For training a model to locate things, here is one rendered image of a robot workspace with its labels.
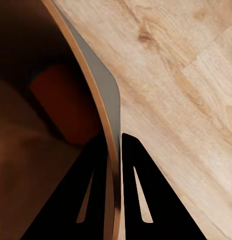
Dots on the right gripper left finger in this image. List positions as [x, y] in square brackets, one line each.
[57, 219]

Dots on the can of soda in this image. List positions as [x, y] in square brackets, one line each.
[66, 100]

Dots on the trash can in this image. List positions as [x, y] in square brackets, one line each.
[34, 154]

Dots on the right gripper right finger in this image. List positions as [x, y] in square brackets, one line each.
[171, 220]

